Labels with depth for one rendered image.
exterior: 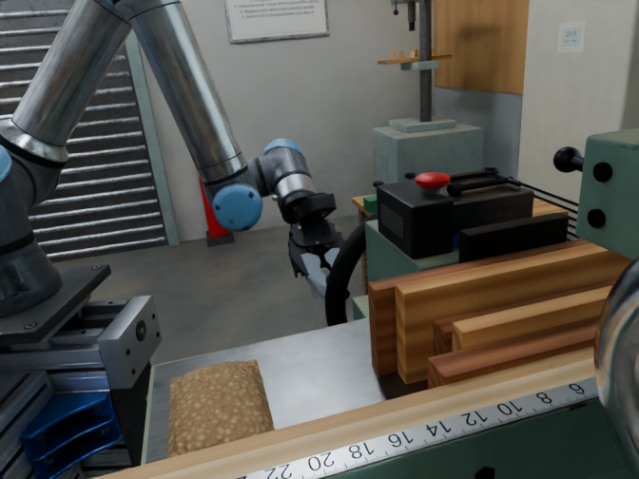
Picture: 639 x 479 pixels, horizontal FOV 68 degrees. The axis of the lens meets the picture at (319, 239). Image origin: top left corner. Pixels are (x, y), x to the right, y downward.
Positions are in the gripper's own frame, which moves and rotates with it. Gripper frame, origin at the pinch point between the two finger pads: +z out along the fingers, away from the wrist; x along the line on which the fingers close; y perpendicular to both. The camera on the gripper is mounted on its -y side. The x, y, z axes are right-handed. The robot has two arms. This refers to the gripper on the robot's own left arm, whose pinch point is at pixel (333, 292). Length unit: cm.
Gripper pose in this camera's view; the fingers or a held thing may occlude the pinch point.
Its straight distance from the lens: 70.2
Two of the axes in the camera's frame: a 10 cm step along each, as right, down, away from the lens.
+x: -9.6, 1.7, -2.2
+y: -0.6, 6.4, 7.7
